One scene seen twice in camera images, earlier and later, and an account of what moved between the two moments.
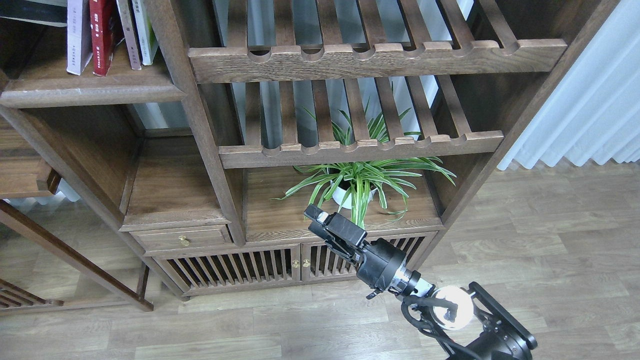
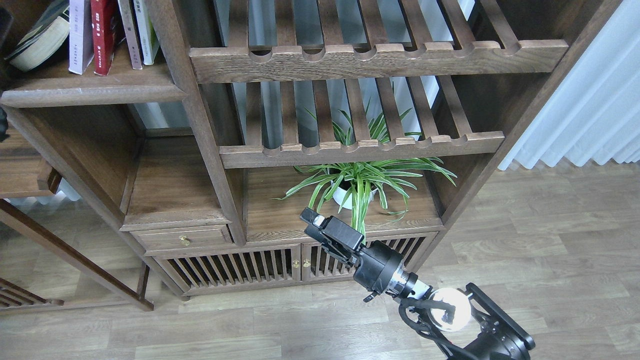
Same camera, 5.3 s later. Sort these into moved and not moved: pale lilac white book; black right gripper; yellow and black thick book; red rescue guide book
Moved: yellow and black thick book
Not moved: black right gripper; red rescue guide book; pale lilac white book
